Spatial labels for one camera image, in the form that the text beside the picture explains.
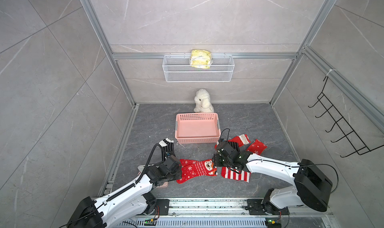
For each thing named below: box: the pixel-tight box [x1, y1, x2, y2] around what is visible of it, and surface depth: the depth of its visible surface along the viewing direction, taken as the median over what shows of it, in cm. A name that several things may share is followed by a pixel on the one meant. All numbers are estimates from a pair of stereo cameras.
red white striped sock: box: [221, 166, 252, 183], surface depth 83 cm
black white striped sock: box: [159, 138, 176, 162], surface depth 97 cm
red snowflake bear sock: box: [176, 159, 218, 184], surface depth 85 cm
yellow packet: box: [190, 49, 212, 69], surface depth 88 cm
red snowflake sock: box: [246, 139, 268, 156], surface depth 95 cm
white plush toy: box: [193, 89, 215, 113], surface depth 100 cm
